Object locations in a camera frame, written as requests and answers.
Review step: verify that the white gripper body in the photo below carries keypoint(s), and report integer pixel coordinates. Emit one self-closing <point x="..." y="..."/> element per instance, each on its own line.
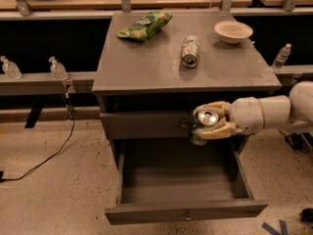
<point x="245" y="115"/>

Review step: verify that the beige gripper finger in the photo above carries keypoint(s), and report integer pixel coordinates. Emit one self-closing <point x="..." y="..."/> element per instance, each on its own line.
<point x="216" y="110"/>
<point x="222" y="129"/>

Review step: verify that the green soda can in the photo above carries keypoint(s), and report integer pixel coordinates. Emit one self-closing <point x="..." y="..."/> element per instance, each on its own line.
<point x="197" y="123"/>

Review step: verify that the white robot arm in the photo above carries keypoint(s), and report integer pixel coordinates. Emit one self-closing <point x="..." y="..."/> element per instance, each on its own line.
<point x="292" y="113"/>

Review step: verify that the closed grey upper drawer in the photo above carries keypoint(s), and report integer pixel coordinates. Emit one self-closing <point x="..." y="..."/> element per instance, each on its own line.
<point x="150" y="124"/>

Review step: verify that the green white can lying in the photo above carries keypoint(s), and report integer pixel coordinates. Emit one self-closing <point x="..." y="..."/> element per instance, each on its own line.
<point x="190" y="51"/>

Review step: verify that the grey drawer cabinet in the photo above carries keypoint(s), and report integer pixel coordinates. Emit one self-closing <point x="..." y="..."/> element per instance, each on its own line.
<point x="149" y="76"/>

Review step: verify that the open grey middle drawer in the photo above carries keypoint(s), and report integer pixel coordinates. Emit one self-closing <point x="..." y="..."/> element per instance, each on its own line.
<point x="171" y="179"/>

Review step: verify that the clear bottle right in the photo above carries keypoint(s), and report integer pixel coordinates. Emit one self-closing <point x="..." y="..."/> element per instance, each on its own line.
<point x="281" y="57"/>

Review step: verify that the clear bottle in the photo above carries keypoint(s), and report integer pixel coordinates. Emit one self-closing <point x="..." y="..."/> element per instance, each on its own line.
<point x="10" y="68"/>
<point x="281" y="57"/>
<point x="57" y="69"/>

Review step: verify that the white paper bowl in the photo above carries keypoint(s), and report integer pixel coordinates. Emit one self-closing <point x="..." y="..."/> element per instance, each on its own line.
<point x="233" y="32"/>

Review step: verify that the green chip bag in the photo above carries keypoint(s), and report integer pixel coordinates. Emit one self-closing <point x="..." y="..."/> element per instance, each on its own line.
<point x="145" y="28"/>

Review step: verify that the clear bottle far left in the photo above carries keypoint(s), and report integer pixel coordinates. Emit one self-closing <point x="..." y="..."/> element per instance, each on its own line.
<point x="10" y="68"/>

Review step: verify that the grey metal rail shelf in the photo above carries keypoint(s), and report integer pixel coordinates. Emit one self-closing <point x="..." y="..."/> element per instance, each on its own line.
<point x="45" y="84"/>

